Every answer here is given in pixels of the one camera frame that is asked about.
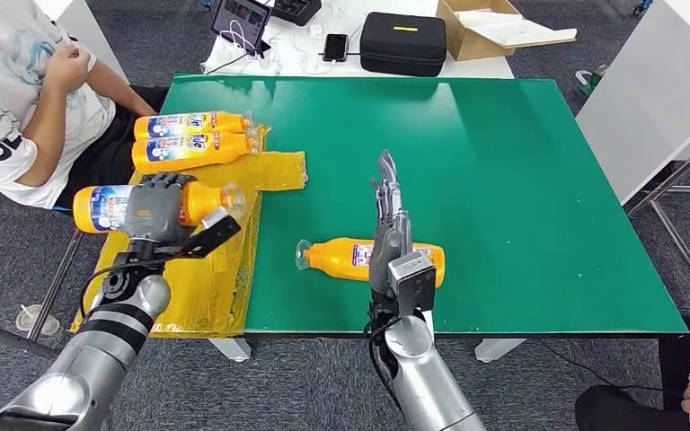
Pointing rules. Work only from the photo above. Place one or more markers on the clear plastic cup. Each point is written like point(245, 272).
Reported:
point(37, 321)

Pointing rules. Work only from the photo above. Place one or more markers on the black smartphone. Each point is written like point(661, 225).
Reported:
point(335, 47)

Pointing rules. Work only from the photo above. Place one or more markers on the orange detergent bottle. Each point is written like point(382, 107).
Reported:
point(226, 149)
point(336, 259)
point(202, 202)
point(226, 123)

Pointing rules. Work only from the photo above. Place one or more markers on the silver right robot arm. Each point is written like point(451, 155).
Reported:
point(422, 380)

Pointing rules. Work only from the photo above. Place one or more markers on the blue caster wheel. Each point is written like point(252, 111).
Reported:
point(642, 6)

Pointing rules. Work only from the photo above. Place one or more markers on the metal table frame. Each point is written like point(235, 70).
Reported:
point(678, 172)

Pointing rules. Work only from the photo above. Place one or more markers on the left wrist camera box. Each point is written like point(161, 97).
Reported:
point(214, 235)

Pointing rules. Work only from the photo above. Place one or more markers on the white table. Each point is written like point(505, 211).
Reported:
point(482, 68)

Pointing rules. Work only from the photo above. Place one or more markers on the white sheet in box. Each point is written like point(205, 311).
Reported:
point(511, 27)

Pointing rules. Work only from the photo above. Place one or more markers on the black zip case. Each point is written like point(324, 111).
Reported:
point(403, 44)

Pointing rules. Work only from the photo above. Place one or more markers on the green table board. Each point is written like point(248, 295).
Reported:
point(500, 178)

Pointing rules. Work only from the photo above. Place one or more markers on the white table foot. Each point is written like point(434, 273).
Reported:
point(235, 351)
point(497, 351)

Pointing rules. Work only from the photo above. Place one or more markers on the yellow taped cardboard mat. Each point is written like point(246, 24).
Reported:
point(220, 285)

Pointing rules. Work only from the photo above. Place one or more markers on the black tablet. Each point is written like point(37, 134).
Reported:
point(241, 21)

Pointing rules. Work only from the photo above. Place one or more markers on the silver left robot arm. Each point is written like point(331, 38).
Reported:
point(101, 351)

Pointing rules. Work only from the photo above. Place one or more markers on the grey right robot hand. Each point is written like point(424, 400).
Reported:
point(389, 238)

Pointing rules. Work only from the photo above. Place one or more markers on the metal chair frame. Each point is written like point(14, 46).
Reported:
point(53, 285)

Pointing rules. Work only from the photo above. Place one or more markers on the green and white object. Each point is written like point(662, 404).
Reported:
point(588, 86)

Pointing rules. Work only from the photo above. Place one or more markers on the brown cardboard box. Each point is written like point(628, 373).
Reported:
point(469, 41)

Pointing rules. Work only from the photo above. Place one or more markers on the black controller device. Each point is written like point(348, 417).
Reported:
point(296, 11)

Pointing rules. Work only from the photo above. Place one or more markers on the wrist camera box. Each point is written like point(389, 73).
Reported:
point(214, 235)
point(413, 282)

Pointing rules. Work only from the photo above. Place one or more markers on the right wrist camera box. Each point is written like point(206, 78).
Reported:
point(413, 282)

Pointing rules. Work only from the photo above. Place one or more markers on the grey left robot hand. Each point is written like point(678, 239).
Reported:
point(151, 208)

